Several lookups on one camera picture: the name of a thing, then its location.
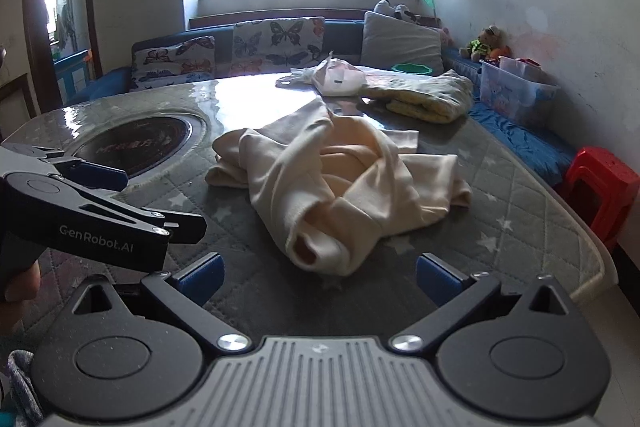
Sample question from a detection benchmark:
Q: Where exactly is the blue white cabinet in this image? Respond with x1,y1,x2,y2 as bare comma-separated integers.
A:
55,49,96,100

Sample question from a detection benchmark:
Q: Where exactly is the teddy bear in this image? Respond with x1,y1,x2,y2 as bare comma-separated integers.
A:
460,25,511,62

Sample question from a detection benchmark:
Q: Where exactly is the hanging grey garment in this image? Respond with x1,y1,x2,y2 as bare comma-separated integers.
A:
55,4,73,42

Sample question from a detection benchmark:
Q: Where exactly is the red plastic stool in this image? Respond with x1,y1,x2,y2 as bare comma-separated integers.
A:
557,147,640,253

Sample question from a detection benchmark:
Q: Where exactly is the grey cushion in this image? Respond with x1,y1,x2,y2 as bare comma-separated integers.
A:
361,11,446,76

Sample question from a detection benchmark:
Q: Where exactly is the large butterfly print cushion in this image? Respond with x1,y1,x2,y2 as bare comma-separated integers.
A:
231,17,326,78

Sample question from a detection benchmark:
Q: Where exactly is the black white plush toy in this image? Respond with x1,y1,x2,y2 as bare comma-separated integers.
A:
374,0,421,25

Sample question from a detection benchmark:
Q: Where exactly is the wooden door frame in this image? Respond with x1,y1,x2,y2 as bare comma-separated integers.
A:
22,0,103,115

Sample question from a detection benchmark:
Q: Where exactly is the grey quilted table cover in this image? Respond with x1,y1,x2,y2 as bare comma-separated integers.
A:
0,74,618,348

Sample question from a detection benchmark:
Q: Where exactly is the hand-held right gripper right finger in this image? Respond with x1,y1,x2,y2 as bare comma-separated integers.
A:
390,252,581,354

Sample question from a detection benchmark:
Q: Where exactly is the person's left hand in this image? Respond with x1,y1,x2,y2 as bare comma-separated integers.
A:
0,267,41,303

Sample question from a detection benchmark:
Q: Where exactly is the small butterfly print cushion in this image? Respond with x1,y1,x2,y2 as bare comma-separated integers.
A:
131,36,217,92

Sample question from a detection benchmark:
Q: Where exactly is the folded yellow blanket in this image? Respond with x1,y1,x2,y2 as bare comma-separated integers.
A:
359,69,475,124

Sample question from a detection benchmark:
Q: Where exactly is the dark wooden cabinet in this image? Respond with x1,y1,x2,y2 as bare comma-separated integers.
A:
0,74,36,132

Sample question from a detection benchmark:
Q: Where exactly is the round black table heater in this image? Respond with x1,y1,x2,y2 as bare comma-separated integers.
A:
67,113,210,180

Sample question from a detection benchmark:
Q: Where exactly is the cream long-sleeve garment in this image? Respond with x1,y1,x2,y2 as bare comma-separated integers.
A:
206,97,473,277

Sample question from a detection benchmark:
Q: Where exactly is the blue sofa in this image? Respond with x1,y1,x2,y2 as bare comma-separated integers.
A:
65,18,578,188

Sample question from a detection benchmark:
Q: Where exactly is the white pink garment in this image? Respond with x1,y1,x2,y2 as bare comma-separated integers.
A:
311,52,368,96

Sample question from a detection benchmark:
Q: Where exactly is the crumpled clear plastic bag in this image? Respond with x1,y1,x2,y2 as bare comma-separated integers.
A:
276,68,321,88

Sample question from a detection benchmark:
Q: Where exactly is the clear plastic storage box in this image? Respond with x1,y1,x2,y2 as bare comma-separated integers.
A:
479,56,561,128

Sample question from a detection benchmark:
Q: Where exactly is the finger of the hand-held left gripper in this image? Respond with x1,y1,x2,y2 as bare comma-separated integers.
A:
0,142,128,194
75,189,208,244

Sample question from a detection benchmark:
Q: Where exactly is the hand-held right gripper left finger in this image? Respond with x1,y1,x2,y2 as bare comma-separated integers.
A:
72,252,251,354

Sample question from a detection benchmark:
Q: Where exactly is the grey knit sweater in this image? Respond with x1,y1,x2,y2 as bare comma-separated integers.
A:
7,349,43,423

